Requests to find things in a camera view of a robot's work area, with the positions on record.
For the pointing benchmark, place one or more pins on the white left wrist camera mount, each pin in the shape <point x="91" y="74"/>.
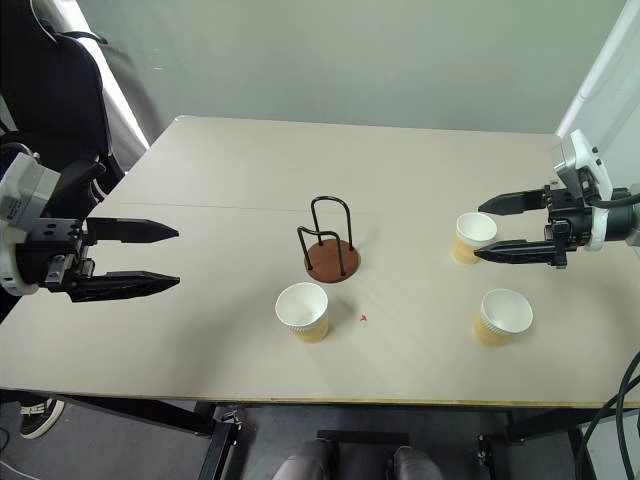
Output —
<point x="22" y="195"/>

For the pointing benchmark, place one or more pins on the dark rounded right foot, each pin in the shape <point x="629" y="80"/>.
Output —
<point x="410" y="465"/>

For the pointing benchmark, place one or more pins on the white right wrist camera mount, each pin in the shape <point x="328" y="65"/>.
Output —
<point x="575" y="157"/>

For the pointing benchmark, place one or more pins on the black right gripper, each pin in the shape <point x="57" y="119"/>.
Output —
<point x="570" y="220"/>

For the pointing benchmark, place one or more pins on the black and white sneaker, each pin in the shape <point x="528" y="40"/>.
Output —
<point x="40" y="415"/>

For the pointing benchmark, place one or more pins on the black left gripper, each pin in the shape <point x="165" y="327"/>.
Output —
<point x="55" y="240"/>

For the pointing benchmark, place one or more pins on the black floor platform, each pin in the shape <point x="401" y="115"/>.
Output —
<point x="365" y="437"/>

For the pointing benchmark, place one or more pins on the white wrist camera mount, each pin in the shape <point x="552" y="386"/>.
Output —
<point x="22" y="195"/>
<point x="575" y="157"/>

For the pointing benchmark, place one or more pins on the black office chair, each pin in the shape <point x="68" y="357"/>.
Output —
<point x="50" y="90"/>

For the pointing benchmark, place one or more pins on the white partition panel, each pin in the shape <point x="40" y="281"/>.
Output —
<point x="600" y="75"/>

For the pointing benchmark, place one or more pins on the brown paper cup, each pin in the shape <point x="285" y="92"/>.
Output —
<point x="302" y="315"/>
<point x="472" y="232"/>
<point x="502" y="317"/>

